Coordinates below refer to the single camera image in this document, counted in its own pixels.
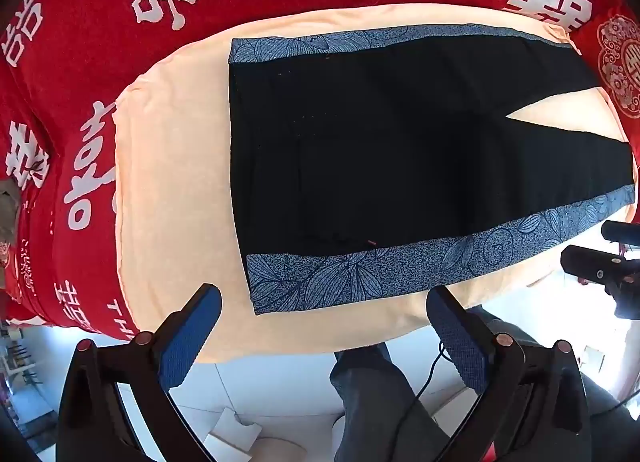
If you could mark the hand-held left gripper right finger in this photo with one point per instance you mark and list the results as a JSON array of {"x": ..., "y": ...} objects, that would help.
[{"x": 462, "y": 337}]

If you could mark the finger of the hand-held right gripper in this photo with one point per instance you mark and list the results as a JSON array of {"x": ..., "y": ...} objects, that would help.
[
  {"x": 585, "y": 262},
  {"x": 617, "y": 232}
]

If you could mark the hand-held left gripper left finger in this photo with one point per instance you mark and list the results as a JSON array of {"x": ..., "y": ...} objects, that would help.
[{"x": 190, "y": 337}]

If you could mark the black pants with blue floral stripes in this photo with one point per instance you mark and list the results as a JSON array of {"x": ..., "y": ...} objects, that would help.
[{"x": 390, "y": 156}]

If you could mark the white cardboard box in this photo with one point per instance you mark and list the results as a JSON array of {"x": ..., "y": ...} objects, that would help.
[{"x": 232, "y": 434}]

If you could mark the person's grey trouser legs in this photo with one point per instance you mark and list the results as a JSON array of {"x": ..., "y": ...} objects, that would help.
[{"x": 380, "y": 407}]

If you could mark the red patterned pillow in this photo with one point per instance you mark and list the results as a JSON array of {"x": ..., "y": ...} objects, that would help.
[{"x": 617, "y": 64}]

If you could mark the peach towel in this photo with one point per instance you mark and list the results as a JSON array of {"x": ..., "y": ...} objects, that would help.
[{"x": 165, "y": 166}]

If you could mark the grey crumpled cloth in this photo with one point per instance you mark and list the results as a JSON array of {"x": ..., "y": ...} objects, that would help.
[{"x": 7, "y": 212}]

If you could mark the red printed blanket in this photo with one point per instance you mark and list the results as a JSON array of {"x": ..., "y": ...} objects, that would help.
[{"x": 100, "y": 41}]

